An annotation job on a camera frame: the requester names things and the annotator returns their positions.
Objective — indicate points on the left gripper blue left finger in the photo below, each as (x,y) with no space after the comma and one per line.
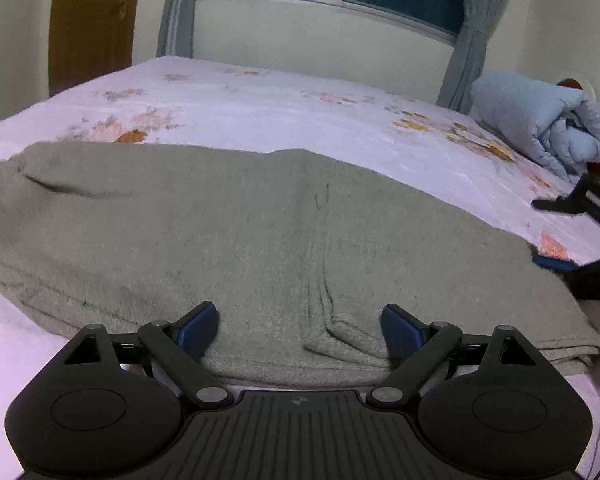
(177,347)

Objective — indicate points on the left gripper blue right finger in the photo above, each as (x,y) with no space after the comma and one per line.
(416,349)

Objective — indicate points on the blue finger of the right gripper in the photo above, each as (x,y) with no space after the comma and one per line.
(554,264)
(564,204)

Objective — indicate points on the grey pants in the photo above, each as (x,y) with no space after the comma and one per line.
(299,253)

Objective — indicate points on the light blue folded quilt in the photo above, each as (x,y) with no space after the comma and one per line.
(557,127)

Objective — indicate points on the grey right curtain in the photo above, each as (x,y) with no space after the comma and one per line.
(481,18)

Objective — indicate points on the grey curtain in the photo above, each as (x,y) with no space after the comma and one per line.
(176,33)
(481,18)

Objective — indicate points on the brown wooden door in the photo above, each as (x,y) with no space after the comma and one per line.
(88,39)

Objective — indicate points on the grey left curtain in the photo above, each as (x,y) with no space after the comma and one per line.
(176,33)

